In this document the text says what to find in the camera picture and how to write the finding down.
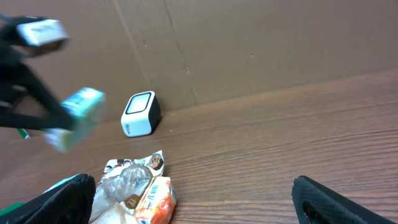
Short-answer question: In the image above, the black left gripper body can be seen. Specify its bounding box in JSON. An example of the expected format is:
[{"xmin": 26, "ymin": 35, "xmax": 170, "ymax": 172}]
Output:
[{"xmin": 1, "ymin": 15, "xmax": 34, "ymax": 107}]

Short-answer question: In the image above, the clear brown snack bag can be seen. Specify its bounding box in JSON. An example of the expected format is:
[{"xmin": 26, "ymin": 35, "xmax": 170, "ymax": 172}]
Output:
[{"xmin": 89, "ymin": 151, "xmax": 165, "ymax": 223}]

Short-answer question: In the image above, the green white pole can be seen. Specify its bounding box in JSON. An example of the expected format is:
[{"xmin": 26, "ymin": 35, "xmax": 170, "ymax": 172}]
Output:
[{"xmin": 17, "ymin": 128, "xmax": 30, "ymax": 139}]

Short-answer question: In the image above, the teal white box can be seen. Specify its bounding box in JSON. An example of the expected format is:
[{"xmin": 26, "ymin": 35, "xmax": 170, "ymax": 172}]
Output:
[{"xmin": 44, "ymin": 87, "xmax": 106, "ymax": 153}]

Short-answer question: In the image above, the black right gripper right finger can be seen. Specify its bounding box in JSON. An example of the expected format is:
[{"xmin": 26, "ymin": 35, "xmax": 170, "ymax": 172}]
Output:
[{"xmin": 292, "ymin": 175, "xmax": 394, "ymax": 224}]

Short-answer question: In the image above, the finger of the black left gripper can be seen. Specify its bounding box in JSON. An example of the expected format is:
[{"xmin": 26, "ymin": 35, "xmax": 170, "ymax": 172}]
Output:
[
  {"xmin": 19, "ymin": 64, "xmax": 68, "ymax": 112},
  {"xmin": 1, "ymin": 109, "xmax": 73, "ymax": 130}
]

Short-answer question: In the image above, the white barcode scanner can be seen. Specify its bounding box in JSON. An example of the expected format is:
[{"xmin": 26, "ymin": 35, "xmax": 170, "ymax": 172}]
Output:
[{"xmin": 121, "ymin": 91, "xmax": 161, "ymax": 138}]

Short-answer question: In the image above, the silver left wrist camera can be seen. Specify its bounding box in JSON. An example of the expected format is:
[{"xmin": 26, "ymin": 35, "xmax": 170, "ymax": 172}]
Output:
[{"xmin": 16, "ymin": 19, "xmax": 69, "ymax": 57}]

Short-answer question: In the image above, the orange snack packet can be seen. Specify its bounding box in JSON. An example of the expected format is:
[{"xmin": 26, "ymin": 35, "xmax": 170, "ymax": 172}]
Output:
[{"xmin": 134, "ymin": 176, "xmax": 177, "ymax": 224}]

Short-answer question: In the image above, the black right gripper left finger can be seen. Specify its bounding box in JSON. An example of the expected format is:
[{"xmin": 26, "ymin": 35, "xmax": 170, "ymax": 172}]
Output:
[{"xmin": 1, "ymin": 174, "xmax": 96, "ymax": 224}]

